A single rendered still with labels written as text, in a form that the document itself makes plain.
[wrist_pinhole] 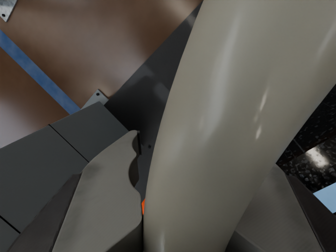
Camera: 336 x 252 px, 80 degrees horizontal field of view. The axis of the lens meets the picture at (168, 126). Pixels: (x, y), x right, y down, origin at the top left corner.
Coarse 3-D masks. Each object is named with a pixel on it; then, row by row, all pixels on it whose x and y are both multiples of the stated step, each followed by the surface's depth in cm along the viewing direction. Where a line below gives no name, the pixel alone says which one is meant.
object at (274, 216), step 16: (272, 176) 8; (256, 192) 8; (272, 192) 8; (288, 192) 8; (256, 208) 7; (272, 208) 7; (288, 208) 7; (240, 224) 7; (256, 224) 7; (272, 224) 6; (288, 224) 6; (304, 224) 6; (240, 240) 6; (256, 240) 6; (272, 240) 6; (288, 240) 6; (304, 240) 6
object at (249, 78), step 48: (240, 0) 3; (288, 0) 3; (192, 48) 4; (240, 48) 3; (288, 48) 3; (192, 96) 4; (240, 96) 3; (288, 96) 3; (192, 144) 4; (240, 144) 4; (192, 192) 4; (240, 192) 4; (144, 240) 7; (192, 240) 5
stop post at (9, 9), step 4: (0, 0) 114; (4, 0) 115; (8, 0) 115; (12, 0) 114; (16, 0) 114; (0, 4) 116; (4, 4) 116; (8, 4) 115; (12, 4) 115; (0, 8) 117; (4, 8) 117; (8, 8) 116; (12, 8) 116; (0, 12) 118; (4, 12) 118; (8, 12) 117; (0, 16) 119; (4, 16) 119; (8, 16) 118; (4, 20) 120
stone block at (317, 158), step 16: (320, 112) 44; (304, 128) 44; (320, 128) 40; (288, 144) 44; (304, 144) 40; (320, 144) 37; (288, 160) 40; (304, 160) 38; (320, 160) 37; (304, 176) 38; (320, 176) 36
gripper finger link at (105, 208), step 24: (120, 144) 11; (96, 168) 9; (120, 168) 9; (96, 192) 8; (120, 192) 8; (72, 216) 7; (96, 216) 7; (120, 216) 7; (72, 240) 6; (96, 240) 6; (120, 240) 6
